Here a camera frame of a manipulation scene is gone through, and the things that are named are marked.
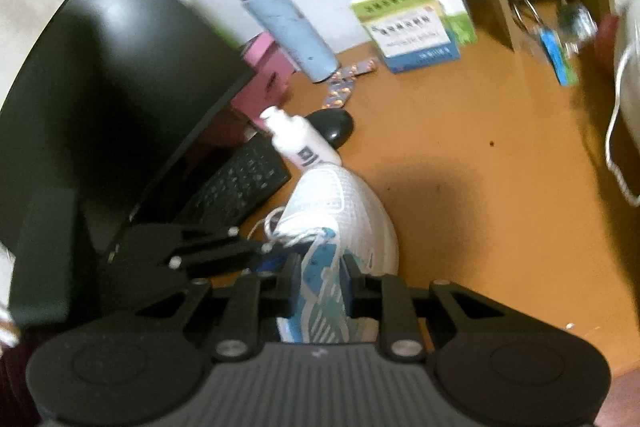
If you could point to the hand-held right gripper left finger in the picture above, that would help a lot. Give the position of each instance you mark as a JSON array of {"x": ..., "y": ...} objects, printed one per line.
[{"x": 295, "y": 279}]

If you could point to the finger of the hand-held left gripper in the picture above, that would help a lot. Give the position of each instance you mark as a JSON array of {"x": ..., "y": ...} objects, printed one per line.
[
  {"x": 250, "y": 244},
  {"x": 270, "y": 264}
]

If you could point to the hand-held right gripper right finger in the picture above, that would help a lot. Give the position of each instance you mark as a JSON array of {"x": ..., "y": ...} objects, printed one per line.
[{"x": 347, "y": 282}]

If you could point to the white shoelace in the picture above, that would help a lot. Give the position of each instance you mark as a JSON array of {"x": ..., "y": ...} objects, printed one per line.
[
  {"x": 608, "y": 142},
  {"x": 295, "y": 238}
]

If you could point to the white blue sneaker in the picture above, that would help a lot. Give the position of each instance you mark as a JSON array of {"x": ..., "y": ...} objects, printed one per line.
[
  {"x": 350, "y": 207},
  {"x": 631, "y": 67}
]

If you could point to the black keyboard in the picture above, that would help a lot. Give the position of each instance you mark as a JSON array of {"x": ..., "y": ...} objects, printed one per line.
[{"x": 240, "y": 182}]

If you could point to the white lotion bottle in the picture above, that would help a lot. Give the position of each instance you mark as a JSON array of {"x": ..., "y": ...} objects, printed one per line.
[{"x": 305, "y": 147}]

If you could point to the black computer mouse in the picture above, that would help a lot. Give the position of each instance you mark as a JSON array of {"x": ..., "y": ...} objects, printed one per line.
[{"x": 335, "y": 124}]

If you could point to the pink box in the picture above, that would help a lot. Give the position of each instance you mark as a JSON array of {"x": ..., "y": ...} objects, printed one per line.
[{"x": 272, "y": 77}]

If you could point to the black computer monitor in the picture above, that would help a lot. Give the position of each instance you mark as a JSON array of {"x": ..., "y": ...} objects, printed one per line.
[{"x": 100, "y": 82}]

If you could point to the light blue thermos bottle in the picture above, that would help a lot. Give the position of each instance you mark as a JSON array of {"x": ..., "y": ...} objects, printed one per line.
[{"x": 295, "y": 32}]

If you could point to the white blue medicine box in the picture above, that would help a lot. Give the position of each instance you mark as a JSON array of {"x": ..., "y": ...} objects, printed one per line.
[{"x": 410, "y": 32}]

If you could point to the blue packet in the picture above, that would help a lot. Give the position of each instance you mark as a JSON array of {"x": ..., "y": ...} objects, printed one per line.
[{"x": 559, "y": 57}]

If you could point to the clear plastic bag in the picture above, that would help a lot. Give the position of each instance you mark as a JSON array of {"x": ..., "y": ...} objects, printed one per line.
[{"x": 575, "y": 27}]

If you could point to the red round object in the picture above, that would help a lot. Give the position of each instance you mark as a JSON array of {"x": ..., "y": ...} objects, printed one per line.
[{"x": 607, "y": 39}]

